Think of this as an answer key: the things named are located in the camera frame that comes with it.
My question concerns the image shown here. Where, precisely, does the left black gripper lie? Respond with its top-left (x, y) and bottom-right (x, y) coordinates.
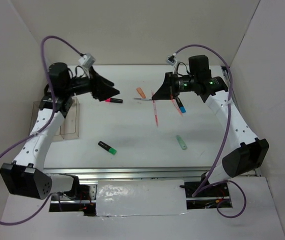
top-left (65, 65), bottom-right (121, 102)

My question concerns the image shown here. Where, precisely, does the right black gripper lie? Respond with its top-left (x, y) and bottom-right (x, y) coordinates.
top-left (152, 71), bottom-right (198, 100)

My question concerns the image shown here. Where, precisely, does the blue cap black highlighter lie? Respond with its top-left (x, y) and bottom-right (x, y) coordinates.
top-left (175, 97), bottom-right (186, 114)

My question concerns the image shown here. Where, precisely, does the orange pen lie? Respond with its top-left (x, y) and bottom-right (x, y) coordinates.
top-left (171, 99), bottom-right (183, 116)
top-left (151, 90), bottom-right (159, 128)

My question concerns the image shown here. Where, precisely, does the pink cap black highlighter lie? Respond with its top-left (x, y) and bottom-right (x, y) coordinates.
top-left (105, 98), bottom-right (123, 104)

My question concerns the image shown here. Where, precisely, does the blue ink clear pen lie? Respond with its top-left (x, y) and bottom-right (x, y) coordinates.
top-left (133, 97), bottom-right (152, 101)

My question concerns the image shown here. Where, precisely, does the green cap black highlighter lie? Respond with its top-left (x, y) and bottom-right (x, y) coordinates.
top-left (98, 141), bottom-right (117, 155)

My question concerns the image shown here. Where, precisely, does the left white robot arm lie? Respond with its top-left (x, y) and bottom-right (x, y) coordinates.
top-left (0, 62), bottom-right (120, 200)

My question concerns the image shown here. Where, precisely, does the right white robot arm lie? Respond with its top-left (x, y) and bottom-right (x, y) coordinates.
top-left (152, 55), bottom-right (269, 196)

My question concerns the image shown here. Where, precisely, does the left clear container compartment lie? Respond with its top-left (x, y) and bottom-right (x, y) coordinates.
top-left (29, 101), bottom-right (44, 139)

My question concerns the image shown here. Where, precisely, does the clear container compartment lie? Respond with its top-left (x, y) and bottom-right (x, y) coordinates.
top-left (29, 101), bottom-right (44, 139)
top-left (60, 97), bottom-right (80, 140)

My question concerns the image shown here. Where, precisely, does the right clear container compartment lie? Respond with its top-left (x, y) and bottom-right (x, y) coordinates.
top-left (60, 97), bottom-right (80, 140)

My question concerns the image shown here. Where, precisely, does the orange highlighter cap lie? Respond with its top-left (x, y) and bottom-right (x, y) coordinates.
top-left (136, 87), bottom-right (146, 99)

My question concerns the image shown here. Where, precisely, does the mint green highlighter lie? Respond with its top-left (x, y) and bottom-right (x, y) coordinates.
top-left (176, 135), bottom-right (188, 150)

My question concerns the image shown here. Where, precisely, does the white front cover plate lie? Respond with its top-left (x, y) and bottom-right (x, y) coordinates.
top-left (96, 179), bottom-right (187, 217)

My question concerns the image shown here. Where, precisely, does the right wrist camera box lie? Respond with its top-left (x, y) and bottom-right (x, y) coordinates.
top-left (166, 53), bottom-right (177, 66)

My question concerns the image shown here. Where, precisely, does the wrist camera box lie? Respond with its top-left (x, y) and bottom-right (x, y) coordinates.
top-left (166, 53), bottom-right (177, 66)
top-left (78, 53), bottom-right (96, 69)

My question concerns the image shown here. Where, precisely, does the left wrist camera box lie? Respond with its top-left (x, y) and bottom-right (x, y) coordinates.
top-left (78, 53), bottom-right (96, 69)

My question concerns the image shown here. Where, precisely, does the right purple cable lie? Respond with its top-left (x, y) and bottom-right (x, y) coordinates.
top-left (174, 44), bottom-right (247, 219)

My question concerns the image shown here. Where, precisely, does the purple cable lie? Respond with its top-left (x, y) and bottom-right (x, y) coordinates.
top-left (0, 36), bottom-right (86, 226)
top-left (174, 44), bottom-right (247, 219)

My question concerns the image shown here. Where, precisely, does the aluminium front rail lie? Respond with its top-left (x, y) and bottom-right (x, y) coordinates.
top-left (44, 166), bottom-right (209, 181)

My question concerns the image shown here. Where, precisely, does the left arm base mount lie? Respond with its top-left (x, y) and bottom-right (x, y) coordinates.
top-left (49, 176), bottom-right (98, 217)

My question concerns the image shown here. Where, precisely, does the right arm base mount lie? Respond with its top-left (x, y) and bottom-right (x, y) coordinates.
top-left (179, 170), bottom-right (232, 210)

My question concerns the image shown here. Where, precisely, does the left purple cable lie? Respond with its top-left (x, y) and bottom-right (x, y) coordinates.
top-left (0, 36), bottom-right (86, 226)

